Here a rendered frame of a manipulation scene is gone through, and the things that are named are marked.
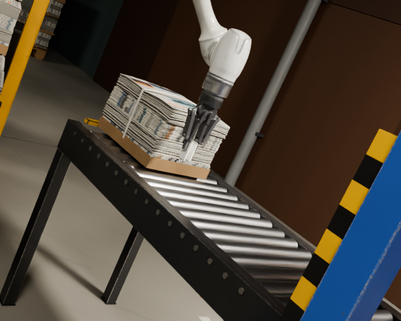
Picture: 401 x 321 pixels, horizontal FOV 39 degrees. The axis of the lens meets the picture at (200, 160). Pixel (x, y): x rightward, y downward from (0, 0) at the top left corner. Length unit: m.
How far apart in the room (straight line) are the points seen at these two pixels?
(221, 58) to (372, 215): 0.92
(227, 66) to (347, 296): 0.95
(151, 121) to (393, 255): 1.15
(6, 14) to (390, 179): 2.05
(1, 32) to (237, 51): 1.28
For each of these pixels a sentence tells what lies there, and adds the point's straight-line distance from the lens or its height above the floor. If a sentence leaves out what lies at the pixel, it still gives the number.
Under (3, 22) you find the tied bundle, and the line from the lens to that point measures 2.70.
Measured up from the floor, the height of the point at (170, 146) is 0.90.
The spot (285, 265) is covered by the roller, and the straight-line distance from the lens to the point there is 1.68.
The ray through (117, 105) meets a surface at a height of 0.92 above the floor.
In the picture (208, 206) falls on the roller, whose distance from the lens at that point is 1.84.
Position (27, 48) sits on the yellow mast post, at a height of 0.74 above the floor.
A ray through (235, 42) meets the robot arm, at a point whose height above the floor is 1.31.
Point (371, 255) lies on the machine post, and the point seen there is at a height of 1.09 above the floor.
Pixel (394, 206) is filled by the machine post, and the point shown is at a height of 1.17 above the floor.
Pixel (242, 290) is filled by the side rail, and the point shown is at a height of 0.78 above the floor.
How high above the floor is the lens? 1.31
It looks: 12 degrees down
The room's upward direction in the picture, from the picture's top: 24 degrees clockwise
